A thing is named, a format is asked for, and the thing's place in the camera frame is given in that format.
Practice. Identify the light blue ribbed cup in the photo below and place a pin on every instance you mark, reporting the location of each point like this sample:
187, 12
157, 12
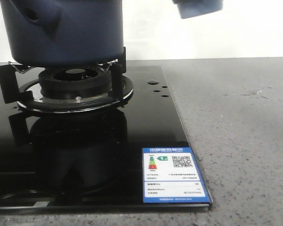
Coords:
193, 8

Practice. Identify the black metal pot support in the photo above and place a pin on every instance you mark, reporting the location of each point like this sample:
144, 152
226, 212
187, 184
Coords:
29, 96

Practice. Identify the dark blue cooking pot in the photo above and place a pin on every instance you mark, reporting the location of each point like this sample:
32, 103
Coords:
51, 33

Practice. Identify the blue energy efficiency label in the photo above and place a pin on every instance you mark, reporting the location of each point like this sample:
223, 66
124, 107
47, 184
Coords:
171, 175

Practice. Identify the black round gas burner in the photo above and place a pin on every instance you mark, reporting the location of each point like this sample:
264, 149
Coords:
68, 83

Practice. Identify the black glass gas stove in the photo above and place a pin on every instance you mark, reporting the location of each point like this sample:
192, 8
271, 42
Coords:
89, 162

